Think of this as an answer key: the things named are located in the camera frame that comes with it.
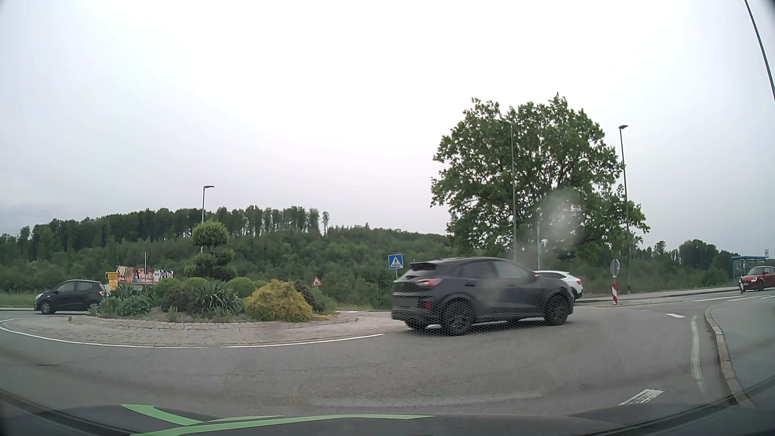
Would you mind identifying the dark grey SUV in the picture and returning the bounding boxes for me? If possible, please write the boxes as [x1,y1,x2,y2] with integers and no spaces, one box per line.
[391,257,575,337]

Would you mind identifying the yellow-green bush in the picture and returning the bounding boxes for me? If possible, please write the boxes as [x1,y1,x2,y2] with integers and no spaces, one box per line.
[244,279,316,323]

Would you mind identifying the grey asphalt road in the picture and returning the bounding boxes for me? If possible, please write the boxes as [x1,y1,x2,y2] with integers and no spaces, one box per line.
[0,288,775,419]

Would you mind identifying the large leafy tree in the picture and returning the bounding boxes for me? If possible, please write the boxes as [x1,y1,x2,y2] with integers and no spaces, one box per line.
[430,92,650,270]

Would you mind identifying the trimmed topiary tree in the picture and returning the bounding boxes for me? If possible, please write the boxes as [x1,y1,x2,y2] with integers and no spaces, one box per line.
[183,220,239,282]

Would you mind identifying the white car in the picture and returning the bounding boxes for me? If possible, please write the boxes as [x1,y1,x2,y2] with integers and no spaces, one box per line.
[534,270,584,302]

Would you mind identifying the car's own bonnet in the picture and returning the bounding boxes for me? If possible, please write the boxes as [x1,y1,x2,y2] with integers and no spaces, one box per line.
[0,388,775,436]

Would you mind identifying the cobbled roundabout island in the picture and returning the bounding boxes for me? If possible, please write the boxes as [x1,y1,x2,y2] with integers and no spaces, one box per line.
[3,309,408,348]

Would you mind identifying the group of green bushes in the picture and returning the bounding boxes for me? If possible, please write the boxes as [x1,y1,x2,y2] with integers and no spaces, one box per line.
[96,277,256,320]

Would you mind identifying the colourful billboard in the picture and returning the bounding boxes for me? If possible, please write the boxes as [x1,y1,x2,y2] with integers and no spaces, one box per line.
[115,265,175,285]

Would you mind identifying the black small car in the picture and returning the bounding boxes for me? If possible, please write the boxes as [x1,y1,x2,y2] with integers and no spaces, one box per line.
[34,279,107,315]

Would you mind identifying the road markings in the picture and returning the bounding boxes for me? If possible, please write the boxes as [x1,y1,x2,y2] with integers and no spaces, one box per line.
[0,292,775,407]

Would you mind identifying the blue bus shelter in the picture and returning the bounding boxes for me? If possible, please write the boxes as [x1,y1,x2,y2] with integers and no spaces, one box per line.
[731,255,770,282]

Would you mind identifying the red car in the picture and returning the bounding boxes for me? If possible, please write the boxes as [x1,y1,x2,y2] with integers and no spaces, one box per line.
[739,265,775,293]

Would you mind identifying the grey pavement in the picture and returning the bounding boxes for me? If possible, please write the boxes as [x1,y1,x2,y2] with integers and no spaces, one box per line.
[705,296,775,405]

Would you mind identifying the tall grey lamp post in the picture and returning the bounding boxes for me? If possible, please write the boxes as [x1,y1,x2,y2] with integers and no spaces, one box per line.
[200,184,216,254]
[618,125,632,295]

